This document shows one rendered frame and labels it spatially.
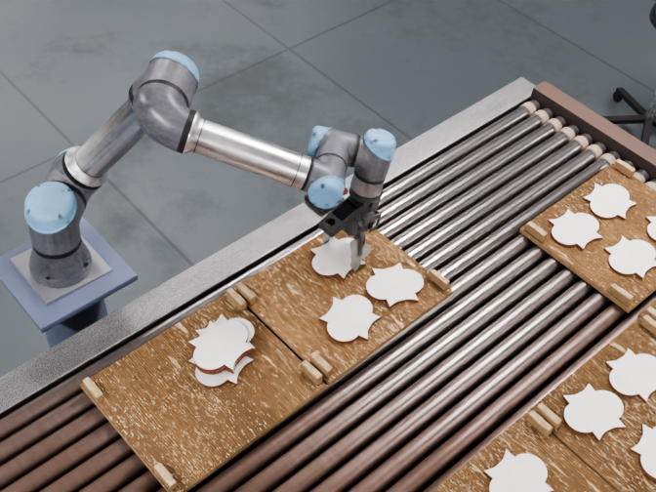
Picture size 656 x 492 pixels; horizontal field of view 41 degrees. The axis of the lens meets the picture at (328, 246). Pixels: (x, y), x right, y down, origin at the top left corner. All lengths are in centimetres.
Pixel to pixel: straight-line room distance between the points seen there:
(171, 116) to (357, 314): 63
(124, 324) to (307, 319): 43
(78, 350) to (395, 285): 76
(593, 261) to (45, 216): 135
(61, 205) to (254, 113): 206
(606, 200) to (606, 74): 221
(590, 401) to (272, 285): 78
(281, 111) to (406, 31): 93
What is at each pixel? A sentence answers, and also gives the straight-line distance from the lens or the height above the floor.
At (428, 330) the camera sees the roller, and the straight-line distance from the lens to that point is 210.
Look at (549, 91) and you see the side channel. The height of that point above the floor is 95.
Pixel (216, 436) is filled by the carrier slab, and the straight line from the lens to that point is 189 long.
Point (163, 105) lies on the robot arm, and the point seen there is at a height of 141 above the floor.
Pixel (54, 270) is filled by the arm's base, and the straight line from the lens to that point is 222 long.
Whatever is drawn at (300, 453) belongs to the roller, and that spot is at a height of 92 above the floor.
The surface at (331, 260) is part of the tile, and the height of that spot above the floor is 95.
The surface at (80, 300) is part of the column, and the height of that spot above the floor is 87.
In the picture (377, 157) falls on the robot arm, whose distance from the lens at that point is 198.
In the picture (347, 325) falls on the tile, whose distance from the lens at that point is 204.
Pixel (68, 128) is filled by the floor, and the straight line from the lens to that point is 407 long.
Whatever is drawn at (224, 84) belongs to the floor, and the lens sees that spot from 424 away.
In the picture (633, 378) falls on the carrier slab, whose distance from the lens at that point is 212.
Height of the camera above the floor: 258
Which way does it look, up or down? 48 degrees down
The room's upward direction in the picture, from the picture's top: 4 degrees clockwise
